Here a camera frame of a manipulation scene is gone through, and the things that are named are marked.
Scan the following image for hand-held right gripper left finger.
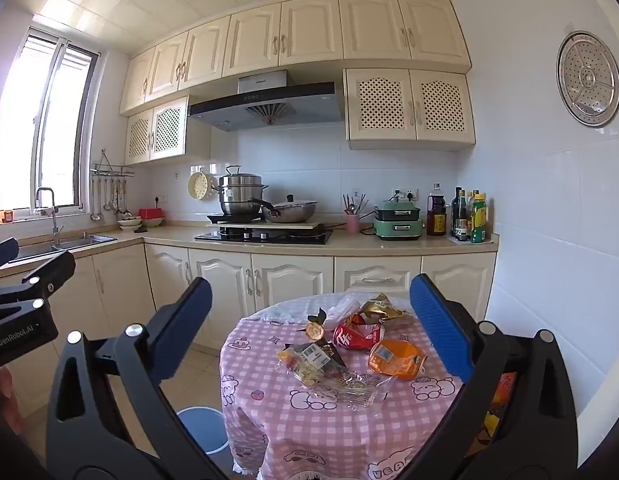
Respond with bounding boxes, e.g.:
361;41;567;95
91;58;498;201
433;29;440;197
45;276;229;480

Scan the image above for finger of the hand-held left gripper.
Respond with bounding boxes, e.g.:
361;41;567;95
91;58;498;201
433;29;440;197
0;237;21;270
0;250;76;313

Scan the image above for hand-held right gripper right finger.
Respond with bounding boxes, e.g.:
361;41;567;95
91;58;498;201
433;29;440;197
397;274;581;480

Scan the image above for orange snack bag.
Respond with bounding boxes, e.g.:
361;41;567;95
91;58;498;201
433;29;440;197
368;339;429;381

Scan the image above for gold snack bag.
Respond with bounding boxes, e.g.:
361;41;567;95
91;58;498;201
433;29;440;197
358;292;415;328

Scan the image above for crushed red can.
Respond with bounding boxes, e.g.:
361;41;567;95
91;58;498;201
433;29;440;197
333;312;386;351

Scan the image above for blue trash bin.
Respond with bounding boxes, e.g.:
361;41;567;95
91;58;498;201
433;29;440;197
175;406;236;473

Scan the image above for white plastic bag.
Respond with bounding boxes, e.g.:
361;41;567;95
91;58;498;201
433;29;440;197
324;294;363;323

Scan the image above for clear plastic wrapper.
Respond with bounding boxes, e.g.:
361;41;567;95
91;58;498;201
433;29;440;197
294;365;397;411

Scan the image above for orange peel with leafy stem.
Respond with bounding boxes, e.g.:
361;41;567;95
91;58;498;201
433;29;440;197
305;310;327;341

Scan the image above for person's left hand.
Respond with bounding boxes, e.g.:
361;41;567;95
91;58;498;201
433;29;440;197
0;367;21;441

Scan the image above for steel kitchen sink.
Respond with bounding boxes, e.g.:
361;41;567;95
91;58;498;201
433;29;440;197
9;231;119;263

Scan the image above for metal faucet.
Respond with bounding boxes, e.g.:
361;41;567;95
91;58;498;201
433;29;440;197
35;187;65;248

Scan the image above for hanging kitchen utensils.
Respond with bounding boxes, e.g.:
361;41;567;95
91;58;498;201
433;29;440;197
89;172;132;223

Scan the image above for orange yellow package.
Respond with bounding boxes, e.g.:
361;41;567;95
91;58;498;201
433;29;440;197
482;371;519;453

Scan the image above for beige kitchen countertop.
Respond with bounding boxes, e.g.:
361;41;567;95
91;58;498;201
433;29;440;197
0;225;500;281

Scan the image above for white bottle tray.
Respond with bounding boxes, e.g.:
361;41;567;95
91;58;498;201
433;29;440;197
447;234;495;247

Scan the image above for white lace table cover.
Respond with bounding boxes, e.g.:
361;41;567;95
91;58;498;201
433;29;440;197
249;292;415;323

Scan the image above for dark glass bottle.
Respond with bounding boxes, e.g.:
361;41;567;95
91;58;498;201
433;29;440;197
457;190;473;241
450;187;465;237

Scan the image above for green electric cooker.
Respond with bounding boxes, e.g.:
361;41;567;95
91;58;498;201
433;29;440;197
372;200;424;242

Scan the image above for large brown sauce bottle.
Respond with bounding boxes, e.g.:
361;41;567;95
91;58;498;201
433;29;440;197
426;183;449;237

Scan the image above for cream base kitchen cabinets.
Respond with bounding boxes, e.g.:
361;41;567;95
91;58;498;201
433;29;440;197
0;242;497;411

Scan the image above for green yellow bottle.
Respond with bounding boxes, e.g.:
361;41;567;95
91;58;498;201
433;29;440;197
470;192;489;244

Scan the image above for black induction cooker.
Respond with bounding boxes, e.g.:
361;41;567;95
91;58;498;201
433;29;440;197
206;212;265;225

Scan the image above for metal utensil rack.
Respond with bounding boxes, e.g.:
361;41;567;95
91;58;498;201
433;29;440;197
89;149;136;178

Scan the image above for black gas stove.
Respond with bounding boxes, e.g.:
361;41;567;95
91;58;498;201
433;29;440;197
194;227;334;246

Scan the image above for sliding window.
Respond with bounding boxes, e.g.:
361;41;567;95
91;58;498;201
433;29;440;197
0;25;102;221

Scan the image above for pink chopstick holder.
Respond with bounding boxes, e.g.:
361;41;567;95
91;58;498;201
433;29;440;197
343;191;367;235

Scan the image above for cream plastic colander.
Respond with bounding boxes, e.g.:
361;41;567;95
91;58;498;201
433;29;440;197
188;170;220;202

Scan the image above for steel steamer pot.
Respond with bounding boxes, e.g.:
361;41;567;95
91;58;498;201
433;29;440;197
212;165;269;217

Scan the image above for pink checked tablecloth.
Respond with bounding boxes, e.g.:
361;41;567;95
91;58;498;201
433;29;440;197
219;292;495;480

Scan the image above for steel wok with lid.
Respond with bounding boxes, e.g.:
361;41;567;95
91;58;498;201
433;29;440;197
246;194;319;224

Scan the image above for pale wooden board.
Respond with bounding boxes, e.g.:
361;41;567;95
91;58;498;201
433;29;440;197
218;221;327;241

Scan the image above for cream lattice door cabinet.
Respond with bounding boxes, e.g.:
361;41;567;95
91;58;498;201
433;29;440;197
343;67;477;152
124;94;190;166

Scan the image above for grey range hood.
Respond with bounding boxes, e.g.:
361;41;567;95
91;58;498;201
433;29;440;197
188;70;345;132

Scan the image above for round metal steamer tray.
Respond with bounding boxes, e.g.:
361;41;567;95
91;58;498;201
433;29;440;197
556;31;619;127

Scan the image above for cream wall kitchen cabinets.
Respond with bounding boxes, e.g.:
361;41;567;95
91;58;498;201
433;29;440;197
119;0;473;116

